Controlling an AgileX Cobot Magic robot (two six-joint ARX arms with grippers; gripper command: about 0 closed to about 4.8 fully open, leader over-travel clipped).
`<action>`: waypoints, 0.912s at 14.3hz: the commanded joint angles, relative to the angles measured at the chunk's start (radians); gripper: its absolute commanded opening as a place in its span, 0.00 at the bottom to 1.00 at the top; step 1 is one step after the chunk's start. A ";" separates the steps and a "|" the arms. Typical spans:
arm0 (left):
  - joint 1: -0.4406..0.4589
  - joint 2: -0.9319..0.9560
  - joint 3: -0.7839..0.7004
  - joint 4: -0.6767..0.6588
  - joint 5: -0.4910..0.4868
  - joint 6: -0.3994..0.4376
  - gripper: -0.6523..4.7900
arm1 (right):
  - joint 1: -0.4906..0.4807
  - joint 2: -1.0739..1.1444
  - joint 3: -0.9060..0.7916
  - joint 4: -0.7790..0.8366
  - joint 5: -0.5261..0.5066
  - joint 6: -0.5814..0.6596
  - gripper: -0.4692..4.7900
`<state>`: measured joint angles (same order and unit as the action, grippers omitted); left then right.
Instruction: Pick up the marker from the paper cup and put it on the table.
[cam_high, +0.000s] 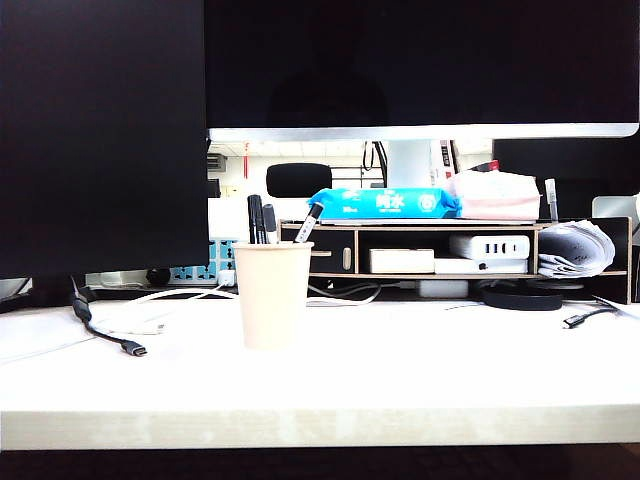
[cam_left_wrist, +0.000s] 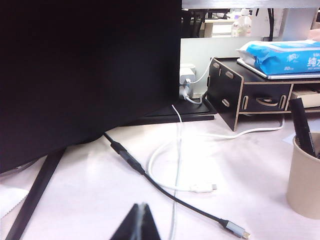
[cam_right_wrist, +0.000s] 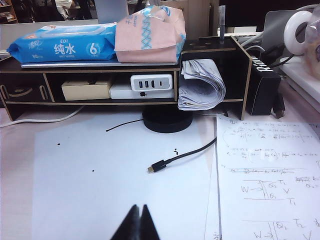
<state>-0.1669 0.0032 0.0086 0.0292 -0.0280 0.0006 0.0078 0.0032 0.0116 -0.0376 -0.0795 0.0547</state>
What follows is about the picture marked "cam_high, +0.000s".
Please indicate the black wooden desk organizer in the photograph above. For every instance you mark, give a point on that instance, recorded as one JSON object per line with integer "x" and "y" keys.
{"x": 320, "y": 240}

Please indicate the black round base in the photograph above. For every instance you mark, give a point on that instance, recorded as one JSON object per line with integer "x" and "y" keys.
{"x": 522, "y": 299}

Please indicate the white power adapter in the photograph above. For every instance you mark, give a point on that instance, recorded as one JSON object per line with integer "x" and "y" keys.
{"x": 444, "y": 289}

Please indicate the flat white box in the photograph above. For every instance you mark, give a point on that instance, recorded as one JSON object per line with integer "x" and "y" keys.
{"x": 465, "y": 266}

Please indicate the clear capped pen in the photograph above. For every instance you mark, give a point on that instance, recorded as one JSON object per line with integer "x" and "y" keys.
{"x": 551, "y": 197}

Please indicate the beige paper cup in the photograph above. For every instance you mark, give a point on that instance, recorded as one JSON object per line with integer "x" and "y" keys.
{"x": 272, "y": 300}

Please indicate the white charging hub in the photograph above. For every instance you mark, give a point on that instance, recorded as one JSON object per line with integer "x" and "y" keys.
{"x": 480, "y": 246}

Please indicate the large black monitor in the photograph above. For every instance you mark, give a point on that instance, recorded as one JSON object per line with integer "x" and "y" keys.
{"x": 100, "y": 125}

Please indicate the black chair headrest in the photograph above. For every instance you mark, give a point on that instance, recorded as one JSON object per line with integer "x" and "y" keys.
{"x": 298, "y": 180}

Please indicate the red hanging ornament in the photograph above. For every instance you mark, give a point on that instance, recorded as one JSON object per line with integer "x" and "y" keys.
{"x": 246, "y": 160}

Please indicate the cream rectangular box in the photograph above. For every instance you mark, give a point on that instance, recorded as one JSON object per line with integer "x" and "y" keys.
{"x": 401, "y": 261}

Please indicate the blue socket power strip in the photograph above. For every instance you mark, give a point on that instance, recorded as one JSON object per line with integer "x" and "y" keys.
{"x": 200, "y": 272}

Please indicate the black marker white print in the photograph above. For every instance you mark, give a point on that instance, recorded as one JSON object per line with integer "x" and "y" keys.
{"x": 309, "y": 222}
{"x": 255, "y": 220}
{"x": 270, "y": 220}

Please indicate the black round plug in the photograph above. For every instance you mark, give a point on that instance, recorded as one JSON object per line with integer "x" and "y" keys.
{"x": 159, "y": 276}

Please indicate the dark flat panel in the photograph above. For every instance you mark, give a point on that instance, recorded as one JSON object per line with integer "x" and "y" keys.
{"x": 565, "y": 170}

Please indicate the white red printed box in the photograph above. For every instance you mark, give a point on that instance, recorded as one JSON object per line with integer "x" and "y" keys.
{"x": 447, "y": 160}

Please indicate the white monitor stand neck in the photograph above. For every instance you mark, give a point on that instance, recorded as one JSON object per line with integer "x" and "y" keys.
{"x": 409, "y": 162}

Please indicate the white charger plug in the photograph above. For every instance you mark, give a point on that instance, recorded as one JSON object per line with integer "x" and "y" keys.
{"x": 226, "y": 277}

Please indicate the wide monitor silver chin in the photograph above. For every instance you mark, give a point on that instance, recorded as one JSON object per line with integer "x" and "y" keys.
{"x": 400, "y": 60}

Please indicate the pink tissue pack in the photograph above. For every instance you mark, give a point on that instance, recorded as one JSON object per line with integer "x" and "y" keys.
{"x": 500, "y": 197}

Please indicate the blue wet wipes pack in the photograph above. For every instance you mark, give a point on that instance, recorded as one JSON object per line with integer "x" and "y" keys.
{"x": 385, "y": 202}

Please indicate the silver grey device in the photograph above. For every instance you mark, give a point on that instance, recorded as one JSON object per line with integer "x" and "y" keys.
{"x": 612, "y": 210}

